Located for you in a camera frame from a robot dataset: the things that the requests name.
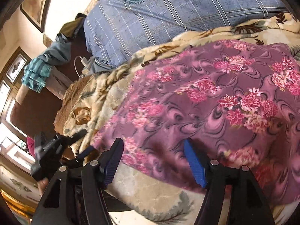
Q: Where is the pink cloth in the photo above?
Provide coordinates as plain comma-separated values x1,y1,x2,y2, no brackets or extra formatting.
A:
26,136,38,157

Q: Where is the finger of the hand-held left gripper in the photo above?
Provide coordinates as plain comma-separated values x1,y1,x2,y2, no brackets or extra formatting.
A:
61,129,87,146
74,145,95,164

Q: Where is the blue plaid pillow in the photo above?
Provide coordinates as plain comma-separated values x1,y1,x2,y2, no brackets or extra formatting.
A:
83,0,289,67

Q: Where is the grey-blue cloth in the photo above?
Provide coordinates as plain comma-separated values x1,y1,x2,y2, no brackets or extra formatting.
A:
33,34,78,66

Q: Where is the wooden framed window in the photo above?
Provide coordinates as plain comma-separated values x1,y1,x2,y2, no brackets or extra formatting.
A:
0,47,34,169

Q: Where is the teal striped cloth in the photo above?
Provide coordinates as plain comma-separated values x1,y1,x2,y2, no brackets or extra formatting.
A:
22,57,52,92

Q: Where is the beige leaf-print blanket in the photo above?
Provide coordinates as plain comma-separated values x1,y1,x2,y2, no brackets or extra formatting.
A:
54,13,300,225

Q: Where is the framed wall picture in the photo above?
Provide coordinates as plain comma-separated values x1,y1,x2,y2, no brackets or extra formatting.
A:
20,0,59,33

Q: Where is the white charger with cable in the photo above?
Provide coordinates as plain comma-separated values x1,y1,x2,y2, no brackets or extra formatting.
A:
70,56,94,118

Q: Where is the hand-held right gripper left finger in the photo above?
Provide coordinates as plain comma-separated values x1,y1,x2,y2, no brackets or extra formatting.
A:
31,138,125,225

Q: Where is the person's left hand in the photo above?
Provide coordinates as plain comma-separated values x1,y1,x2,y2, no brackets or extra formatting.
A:
38,178,50,196

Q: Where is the olive green cloth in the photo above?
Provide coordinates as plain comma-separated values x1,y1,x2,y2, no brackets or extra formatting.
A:
58,13,86,39

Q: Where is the purple floral shirt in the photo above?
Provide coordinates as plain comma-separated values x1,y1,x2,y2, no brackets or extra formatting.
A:
94,40,300,207

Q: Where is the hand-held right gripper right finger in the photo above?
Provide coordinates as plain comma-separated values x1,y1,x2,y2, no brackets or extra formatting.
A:
183,139,276,225

